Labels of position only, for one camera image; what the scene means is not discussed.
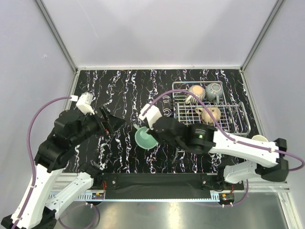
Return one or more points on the grey-blue speckled ceramic mug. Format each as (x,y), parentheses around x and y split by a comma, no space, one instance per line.
(214,92)

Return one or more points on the aluminium frame post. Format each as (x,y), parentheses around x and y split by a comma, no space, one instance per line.
(52,27)
(265,28)

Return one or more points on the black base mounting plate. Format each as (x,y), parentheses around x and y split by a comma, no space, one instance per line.
(162,185)

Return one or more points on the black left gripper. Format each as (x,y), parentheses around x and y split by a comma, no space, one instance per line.
(110,123)

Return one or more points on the black marble pattern mat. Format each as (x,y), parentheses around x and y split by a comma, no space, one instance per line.
(125,92)

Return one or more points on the aluminium frame post right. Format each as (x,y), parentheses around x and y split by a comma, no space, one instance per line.
(265,28)

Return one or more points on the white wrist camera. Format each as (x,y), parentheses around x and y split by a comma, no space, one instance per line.
(83,103)
(152,115)

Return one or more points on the white ribbed ceramic mug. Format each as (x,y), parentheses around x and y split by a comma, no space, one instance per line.
(198,91)

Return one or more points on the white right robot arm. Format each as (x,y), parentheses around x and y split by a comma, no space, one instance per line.
(262,159)

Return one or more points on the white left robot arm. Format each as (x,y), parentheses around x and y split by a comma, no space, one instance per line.
(71,128)

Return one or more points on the aluminium frame post left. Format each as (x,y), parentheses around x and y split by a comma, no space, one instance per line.
(52,27)

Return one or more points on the mint green cup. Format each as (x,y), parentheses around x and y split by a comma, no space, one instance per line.
(142,137)

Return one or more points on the tan glazed ceramic mug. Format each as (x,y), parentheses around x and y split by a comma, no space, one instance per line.
(206,117)

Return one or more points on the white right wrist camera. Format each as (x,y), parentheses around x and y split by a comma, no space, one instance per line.
(152,115)

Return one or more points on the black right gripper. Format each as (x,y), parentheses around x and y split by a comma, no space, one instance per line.
(155,137)

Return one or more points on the silver wire dish rack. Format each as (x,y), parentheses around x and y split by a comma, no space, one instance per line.
(233,116)

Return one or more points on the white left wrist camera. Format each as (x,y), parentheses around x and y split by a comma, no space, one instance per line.
(83,103)

